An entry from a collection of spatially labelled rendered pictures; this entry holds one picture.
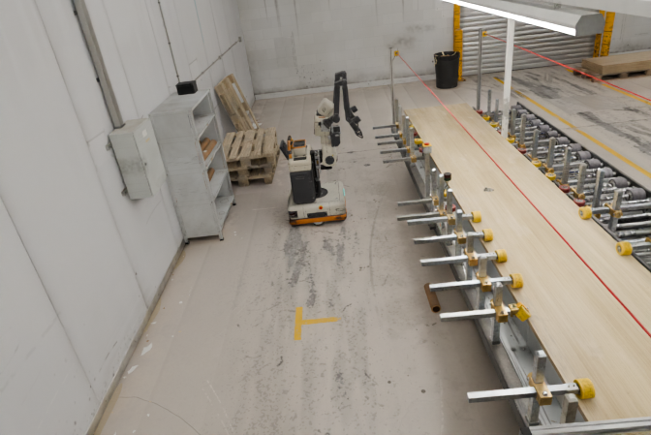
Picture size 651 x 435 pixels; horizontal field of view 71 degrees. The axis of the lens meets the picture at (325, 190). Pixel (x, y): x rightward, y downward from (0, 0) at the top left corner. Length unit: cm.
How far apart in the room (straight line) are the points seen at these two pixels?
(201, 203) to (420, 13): 744
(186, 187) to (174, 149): 44
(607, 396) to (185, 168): 411
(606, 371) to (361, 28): 938
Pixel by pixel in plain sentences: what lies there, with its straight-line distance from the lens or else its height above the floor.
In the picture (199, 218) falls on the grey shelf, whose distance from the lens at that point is 532.
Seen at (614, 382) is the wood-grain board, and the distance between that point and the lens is 253.
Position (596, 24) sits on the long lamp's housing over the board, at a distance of 228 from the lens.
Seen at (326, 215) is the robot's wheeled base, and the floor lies 14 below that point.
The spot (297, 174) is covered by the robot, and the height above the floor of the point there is 66.
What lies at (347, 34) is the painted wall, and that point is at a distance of 1094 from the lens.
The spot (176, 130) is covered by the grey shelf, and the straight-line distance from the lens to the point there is 494.
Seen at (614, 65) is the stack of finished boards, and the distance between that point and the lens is 1091.
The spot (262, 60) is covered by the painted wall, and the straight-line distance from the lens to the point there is 1110.
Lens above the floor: 268
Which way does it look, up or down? 26 degrees down
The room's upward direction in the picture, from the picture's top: 7 degrees counter-clockwise
